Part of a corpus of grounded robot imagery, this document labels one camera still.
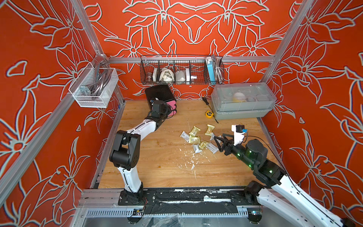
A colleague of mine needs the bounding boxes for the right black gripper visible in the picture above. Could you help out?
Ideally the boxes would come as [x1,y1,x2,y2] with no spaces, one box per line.
[214,134,257,170]

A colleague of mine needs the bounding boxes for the pink drawer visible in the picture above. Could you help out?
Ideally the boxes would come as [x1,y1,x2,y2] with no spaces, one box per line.
[167,100,176,111]
[168,109,177,118]

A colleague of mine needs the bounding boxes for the pink top drawer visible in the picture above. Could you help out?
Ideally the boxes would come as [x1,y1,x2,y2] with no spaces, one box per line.
[167,100,176,111]

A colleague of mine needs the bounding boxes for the black pink drawer cabinet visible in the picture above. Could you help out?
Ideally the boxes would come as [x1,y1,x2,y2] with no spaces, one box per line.
[145,84,176,110]

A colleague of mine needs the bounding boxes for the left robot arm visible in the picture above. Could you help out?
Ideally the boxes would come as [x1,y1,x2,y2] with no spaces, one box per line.
[109,100,173,205]

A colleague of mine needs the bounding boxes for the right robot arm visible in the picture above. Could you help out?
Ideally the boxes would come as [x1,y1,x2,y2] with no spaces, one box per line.
[214,134,355,227]

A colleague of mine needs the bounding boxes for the white cookie packet lower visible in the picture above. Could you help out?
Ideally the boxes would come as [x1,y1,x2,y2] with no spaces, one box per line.
[206,143,219,154]

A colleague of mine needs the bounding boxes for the green cookie packet top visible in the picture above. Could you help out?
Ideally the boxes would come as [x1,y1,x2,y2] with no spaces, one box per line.
[205,124,215,136]

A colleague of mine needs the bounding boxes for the green cookie packet small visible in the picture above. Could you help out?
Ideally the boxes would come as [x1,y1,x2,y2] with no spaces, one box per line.
[198,141,209,150]

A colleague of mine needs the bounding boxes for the white cookie packet centre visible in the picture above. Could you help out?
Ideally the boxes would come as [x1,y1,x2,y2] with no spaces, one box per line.
[192,144,202,154]

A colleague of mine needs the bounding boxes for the green cookie packet large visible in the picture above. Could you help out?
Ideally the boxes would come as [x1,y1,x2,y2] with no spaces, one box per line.
[188,135,201,144]

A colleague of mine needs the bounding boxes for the yellow tape measure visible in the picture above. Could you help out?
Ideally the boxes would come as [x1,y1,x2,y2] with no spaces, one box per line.
[205,110,214,119]

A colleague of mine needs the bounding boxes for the green cookie packet middle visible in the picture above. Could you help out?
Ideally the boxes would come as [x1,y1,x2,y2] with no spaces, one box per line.
[189,126,200,137]

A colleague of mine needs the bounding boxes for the white cookie packet left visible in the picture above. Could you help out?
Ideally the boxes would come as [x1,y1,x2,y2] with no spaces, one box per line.
[180,131,190,143]

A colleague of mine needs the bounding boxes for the white cloth in basket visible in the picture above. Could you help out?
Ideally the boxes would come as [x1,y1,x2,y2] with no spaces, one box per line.
[159,68,175,83]

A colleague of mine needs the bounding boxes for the grey plastic storage box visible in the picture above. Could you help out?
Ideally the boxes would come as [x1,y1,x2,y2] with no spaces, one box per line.
[211,82,277,120]

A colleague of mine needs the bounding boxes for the blue box in basket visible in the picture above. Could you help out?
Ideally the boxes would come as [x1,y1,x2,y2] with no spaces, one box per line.
[206,56,216,85]

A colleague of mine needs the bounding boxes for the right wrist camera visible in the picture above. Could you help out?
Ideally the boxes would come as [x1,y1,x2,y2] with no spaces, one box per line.
[231,124,248,146]

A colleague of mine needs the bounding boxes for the black wire wall basket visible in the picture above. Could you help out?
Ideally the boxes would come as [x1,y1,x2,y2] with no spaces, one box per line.
[140,55,225,86]

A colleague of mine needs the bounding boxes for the black handled screwdriver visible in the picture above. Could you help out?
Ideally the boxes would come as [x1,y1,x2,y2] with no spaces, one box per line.
[202,97,219,124]

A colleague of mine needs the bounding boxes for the clear plastic wall bin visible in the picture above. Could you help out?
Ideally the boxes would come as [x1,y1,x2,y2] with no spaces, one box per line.
[69,63,118,108]

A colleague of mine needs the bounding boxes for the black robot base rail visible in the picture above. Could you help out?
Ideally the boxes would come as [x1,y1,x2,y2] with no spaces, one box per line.
[117,186,262,215]

